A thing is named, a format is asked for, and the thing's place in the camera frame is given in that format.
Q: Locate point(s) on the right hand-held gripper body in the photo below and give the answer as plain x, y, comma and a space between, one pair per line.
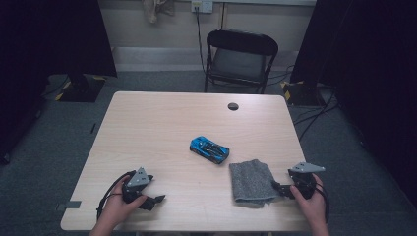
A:
305, 180

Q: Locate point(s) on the grey cloth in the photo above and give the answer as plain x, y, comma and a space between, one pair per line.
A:
251, 183

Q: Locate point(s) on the grey tape strip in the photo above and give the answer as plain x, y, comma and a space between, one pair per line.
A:
70, 205

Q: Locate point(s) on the blue toy car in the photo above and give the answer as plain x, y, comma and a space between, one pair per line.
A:
209, 150

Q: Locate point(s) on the beige hanging cloth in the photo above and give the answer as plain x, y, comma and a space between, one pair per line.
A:
156, 8

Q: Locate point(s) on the person's right hand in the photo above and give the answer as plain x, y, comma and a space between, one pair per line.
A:
313, 208

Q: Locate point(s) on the white wall socket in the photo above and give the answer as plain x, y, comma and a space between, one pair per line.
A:
202, 5

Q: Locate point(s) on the black curtain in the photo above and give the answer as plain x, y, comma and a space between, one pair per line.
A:
49, 42
370, 65

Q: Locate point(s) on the person's left hand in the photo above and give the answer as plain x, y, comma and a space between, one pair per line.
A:
116, 208

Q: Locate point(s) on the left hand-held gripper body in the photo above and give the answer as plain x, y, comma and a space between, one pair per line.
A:
139, 178

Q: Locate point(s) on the thin dark wall pipe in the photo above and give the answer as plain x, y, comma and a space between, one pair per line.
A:
223, 14

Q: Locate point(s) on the small black floor strip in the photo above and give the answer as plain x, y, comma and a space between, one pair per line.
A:
93, 128

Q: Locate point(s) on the black folding chair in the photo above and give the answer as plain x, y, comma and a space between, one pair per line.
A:
239, 64

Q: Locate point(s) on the black stand base yellow tape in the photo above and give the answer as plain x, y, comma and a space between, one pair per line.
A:
83, 90
301, 95

